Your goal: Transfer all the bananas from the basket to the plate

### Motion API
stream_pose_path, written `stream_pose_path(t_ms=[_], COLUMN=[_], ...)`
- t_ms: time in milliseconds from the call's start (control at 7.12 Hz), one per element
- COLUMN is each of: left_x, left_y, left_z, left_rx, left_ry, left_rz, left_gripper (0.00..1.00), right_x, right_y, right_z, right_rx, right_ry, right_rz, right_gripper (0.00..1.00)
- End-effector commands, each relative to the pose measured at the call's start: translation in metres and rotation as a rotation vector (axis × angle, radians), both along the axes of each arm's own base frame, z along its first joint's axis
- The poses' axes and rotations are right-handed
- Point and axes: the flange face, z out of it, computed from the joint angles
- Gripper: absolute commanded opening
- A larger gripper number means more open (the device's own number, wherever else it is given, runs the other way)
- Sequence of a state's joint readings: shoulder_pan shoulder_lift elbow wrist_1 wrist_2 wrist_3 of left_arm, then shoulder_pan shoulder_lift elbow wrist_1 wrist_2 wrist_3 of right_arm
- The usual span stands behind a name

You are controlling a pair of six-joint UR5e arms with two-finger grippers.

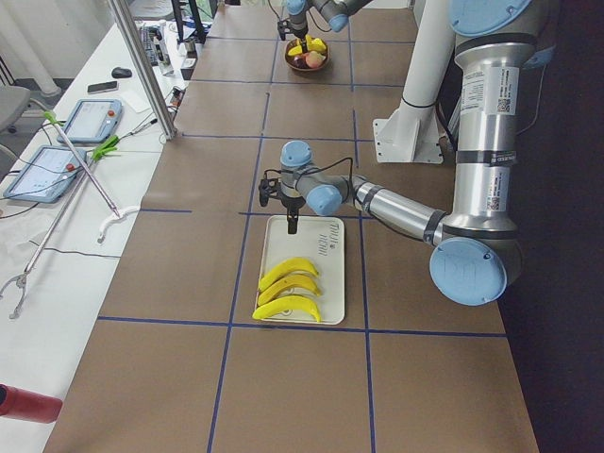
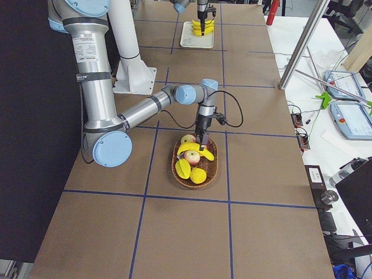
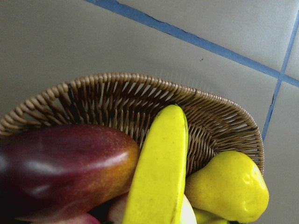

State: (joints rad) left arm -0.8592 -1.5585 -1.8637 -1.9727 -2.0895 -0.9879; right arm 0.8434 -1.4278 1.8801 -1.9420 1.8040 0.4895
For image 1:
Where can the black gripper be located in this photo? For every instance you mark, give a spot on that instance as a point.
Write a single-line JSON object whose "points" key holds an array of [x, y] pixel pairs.
{"points": [[300, 32], [292, 201]]}

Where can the yellow banana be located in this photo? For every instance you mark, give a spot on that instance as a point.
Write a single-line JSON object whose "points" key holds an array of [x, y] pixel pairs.
{"points": [[289, 302], [284, 284], [288, 266], [298, 46]]}

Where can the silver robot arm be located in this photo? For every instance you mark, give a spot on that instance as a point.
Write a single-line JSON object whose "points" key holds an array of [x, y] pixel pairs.
{"points": [[476, 255], [335, 13]]}

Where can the brown wicker basket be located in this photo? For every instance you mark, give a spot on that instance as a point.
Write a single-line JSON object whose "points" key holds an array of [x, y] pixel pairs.
{"points": [[288, 60]]}

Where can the yellow lemon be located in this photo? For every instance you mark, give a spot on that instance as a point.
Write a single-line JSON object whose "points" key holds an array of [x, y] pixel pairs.
{"points": [[317, 45]]}

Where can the red yellow peach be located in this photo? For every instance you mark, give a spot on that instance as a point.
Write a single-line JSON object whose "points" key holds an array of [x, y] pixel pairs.
{"points": [[314, 60]]}

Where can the white bear tray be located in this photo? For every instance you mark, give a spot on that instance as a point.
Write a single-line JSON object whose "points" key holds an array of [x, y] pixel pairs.
{"points": [[321, 240]]}

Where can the black computer mouse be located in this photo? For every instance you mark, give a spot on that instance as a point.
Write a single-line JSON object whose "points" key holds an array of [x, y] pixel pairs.
{"points": [[121, 73]]}

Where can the black smartphone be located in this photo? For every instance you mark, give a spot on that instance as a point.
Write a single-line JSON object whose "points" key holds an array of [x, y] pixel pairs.
{"points": [[109, 86]]}

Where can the upper teach pendant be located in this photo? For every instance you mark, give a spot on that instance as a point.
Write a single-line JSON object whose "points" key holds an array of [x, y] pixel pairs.
{"points": [[93, 120]]}

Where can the teach pendant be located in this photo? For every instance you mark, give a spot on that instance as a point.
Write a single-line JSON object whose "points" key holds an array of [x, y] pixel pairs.
{"points": [[46, 177], [93, 120]]}

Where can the lower teach pendant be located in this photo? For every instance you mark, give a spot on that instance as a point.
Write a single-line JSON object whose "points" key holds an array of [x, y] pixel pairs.
{"points": [[46, 177]]}

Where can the long metal grabber tool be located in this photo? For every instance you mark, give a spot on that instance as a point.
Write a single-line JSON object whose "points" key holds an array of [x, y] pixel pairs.
{"points": [[20, 280]]}

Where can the red fire extinguisher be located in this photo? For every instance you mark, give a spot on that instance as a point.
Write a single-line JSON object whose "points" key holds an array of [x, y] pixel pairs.
{"points": [[24, 405]]}

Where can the aluminium frame post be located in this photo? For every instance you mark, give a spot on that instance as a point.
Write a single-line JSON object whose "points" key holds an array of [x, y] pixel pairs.
{"points": [[130, 33]]}

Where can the green handled grabber tool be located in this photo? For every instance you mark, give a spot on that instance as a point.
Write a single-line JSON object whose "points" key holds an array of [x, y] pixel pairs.
{"points": [[117, 215]]}

